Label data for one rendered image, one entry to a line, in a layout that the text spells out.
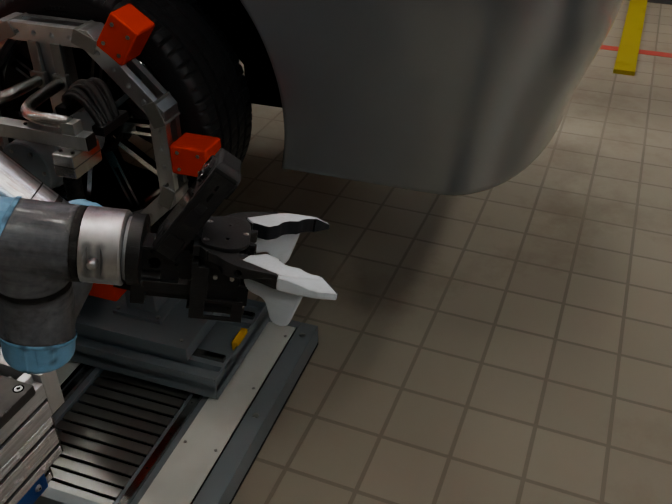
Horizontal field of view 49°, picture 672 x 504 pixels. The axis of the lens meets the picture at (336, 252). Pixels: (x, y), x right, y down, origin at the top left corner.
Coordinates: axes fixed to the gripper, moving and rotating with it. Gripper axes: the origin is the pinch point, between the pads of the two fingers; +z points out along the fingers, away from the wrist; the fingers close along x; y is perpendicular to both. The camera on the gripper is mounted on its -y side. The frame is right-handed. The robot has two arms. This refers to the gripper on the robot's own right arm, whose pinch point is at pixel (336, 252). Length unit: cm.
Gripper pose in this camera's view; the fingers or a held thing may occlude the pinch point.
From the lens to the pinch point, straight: 74.1
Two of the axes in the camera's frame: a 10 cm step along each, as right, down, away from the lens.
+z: 9.9, 1.1, 1.2
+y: -1.5, 8.8, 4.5
